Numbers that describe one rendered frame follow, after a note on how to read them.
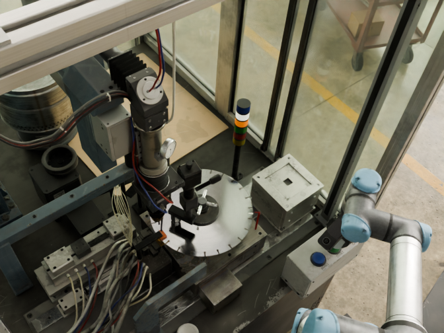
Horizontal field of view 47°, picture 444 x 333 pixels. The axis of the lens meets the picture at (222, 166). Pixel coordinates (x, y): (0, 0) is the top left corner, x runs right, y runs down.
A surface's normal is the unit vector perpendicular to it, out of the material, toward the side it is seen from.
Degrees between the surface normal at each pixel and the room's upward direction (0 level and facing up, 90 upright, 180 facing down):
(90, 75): 0
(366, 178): 0
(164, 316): 0
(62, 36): 90
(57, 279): 90
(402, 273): 28
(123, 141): 90
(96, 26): 90
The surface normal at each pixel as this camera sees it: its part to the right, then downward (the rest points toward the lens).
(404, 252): -0.28, -0.81
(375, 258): 0.06, -0.61
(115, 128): 0.62, 0.64
